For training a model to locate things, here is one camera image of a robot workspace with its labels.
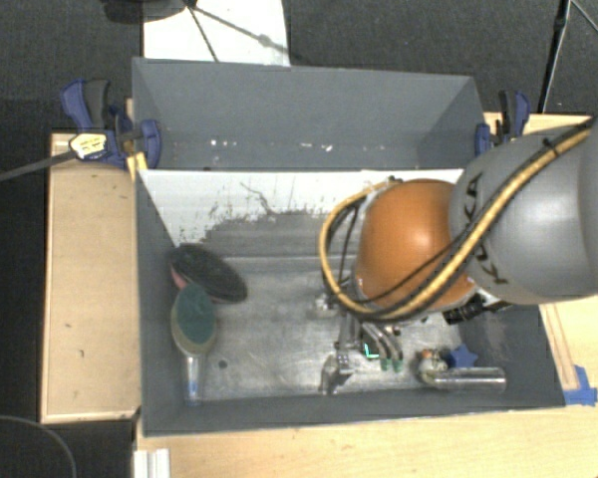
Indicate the pale wood board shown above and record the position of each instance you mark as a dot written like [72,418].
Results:
[89,292]

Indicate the grey metal bin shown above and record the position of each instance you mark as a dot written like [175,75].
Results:
[289,326]

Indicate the black cylinder on white bracket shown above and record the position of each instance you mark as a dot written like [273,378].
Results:
[462,311]

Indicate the black and pink round disc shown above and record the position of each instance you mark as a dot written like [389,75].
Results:
[209,272]

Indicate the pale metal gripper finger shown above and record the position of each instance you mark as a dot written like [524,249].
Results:
[345,366]
[329,374]

